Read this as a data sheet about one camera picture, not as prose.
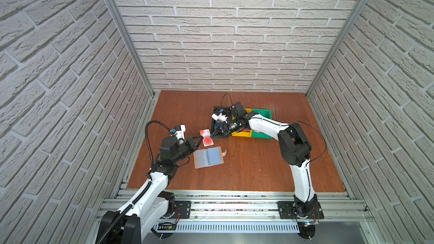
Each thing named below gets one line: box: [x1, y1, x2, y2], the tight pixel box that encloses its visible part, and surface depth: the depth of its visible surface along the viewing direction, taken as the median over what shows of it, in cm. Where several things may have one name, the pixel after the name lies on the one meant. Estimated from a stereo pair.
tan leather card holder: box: [193, 146, 228, 169], surface depth 91 cm
